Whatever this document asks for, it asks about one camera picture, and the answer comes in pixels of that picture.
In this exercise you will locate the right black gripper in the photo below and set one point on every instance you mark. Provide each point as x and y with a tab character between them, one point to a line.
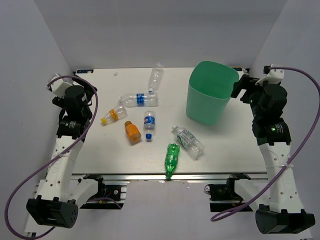
245	83

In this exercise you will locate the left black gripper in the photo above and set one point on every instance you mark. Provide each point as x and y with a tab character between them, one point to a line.
59	101

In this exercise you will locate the clear bottle yellow cap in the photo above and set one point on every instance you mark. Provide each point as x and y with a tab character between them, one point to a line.
117	113

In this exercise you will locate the orange juice bottle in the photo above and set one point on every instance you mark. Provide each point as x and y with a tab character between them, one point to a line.
132	132

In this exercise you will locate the clear bottle blue label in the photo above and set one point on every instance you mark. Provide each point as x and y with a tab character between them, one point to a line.
130	100

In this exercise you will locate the small bottle blue cap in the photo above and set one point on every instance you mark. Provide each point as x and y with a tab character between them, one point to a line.
149	125

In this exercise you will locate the clear bottle white cap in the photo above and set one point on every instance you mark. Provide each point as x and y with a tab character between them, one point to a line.
190	143

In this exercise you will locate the clear crushed plastic bottle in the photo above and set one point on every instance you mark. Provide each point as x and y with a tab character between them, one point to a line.
155	78

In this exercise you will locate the green plastic bottle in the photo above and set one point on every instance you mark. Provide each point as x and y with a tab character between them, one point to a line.
171	159

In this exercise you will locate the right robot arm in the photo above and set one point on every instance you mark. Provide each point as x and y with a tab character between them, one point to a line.
280	212

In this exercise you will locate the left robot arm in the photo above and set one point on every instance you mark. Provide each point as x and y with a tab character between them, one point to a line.
55	205

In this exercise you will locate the green plastic bin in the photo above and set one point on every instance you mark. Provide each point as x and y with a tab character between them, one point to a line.
209	91

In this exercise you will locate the blue table label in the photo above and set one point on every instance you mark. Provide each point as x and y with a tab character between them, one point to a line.
84	71

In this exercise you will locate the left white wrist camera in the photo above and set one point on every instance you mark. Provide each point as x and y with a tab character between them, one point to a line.
58	87

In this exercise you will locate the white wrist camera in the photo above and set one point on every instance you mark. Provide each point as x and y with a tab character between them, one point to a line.
272	76
58	87

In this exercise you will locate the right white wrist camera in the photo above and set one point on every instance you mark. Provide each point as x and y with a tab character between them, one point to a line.
272	76

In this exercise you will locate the aluminium table rail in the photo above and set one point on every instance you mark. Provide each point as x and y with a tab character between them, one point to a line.
181	177

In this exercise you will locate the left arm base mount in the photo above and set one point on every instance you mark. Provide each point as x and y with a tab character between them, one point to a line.
105	193

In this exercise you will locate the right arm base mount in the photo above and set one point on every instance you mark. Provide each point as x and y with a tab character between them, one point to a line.
221	191

